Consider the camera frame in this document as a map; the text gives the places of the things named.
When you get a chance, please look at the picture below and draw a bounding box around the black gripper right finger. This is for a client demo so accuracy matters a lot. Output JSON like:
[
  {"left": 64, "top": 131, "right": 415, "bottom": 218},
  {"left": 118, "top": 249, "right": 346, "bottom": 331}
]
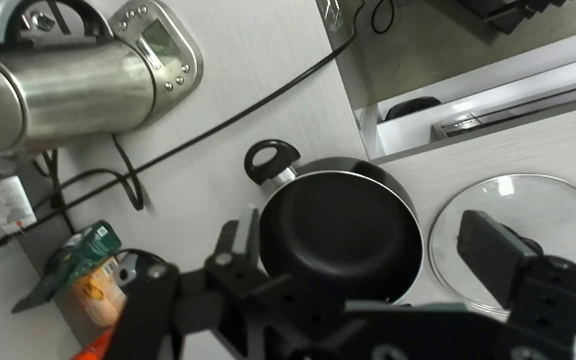
[{"left": 457, "top": 209, "right": 576, "bottom": 360}]

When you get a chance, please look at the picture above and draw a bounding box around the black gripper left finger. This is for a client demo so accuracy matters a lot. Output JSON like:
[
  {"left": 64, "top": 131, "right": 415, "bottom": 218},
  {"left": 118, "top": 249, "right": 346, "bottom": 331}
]
[{"left": 104, "top": 209, "right": 316, "bottom": 360}]

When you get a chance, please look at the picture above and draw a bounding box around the glass lid with black knob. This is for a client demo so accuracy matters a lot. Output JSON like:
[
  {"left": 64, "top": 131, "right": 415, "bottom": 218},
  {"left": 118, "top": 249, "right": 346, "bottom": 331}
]
[{"left": 426, "top": 173, "right": 576, "bottom": 317}]

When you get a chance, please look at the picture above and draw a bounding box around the black cooking pan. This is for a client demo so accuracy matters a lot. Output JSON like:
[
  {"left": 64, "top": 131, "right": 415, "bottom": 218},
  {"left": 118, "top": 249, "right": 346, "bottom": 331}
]
[{"left": 245, "top": 139, "right": 426, "bottom": 307}]

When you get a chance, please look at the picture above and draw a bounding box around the green orange snack package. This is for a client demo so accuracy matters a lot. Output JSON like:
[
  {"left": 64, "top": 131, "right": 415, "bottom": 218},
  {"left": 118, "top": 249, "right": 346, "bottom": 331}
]
[{"left": 10, "top": 221, "right": 137, "bottom": 329}]

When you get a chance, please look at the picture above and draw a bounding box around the red moka pot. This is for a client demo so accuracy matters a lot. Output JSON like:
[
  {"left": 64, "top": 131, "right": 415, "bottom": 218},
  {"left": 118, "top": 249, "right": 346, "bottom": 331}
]
[{"left": 70, "top": 329, "right": 116, "bottom": 360}]

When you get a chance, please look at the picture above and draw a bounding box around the silver kettle base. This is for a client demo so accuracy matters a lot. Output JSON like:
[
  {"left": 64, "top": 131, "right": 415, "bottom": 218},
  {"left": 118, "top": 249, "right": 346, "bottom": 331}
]
[{"left": 110, "top": 0, "right": 206, "bottom": 122}]

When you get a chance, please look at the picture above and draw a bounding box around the stainless steel electric kettle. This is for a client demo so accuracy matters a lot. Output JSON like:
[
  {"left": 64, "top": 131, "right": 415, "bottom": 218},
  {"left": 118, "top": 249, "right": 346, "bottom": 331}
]
[{"left": 0, "top": 0, "right": 160, "bottom": 158}]

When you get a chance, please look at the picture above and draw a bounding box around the black appliance cord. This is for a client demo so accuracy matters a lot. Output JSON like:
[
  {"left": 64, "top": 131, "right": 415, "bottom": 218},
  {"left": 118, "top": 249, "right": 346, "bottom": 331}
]
[{"left": 34, "top": 133, "right": 148, "bottom": 217}]

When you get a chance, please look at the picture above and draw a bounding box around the silver drawer handle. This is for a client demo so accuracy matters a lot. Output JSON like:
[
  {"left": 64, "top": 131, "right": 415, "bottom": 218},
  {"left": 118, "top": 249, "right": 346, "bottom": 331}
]
[{"left": 428, "top": 78, "right": 576, "bottom": 145}]

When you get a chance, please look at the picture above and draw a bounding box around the long black power cable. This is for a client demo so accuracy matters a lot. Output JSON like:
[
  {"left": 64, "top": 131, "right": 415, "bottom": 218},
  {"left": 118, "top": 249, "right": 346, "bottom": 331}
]
[{"left": 0, "top": 0, "right": 396, "bottom": 269}]

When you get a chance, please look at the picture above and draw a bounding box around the white cable label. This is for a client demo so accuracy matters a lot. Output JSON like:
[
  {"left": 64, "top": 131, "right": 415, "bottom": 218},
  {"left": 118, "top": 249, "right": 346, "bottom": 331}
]
[{"left": 0, "top": 176, "right": 38, "bottom": 237}]

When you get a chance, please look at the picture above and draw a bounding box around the black equipment frame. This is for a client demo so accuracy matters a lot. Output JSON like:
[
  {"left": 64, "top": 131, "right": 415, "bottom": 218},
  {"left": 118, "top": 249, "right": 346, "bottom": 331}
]
[{"left": 457, "top": 0, "right": 576, "bottom": 36}]

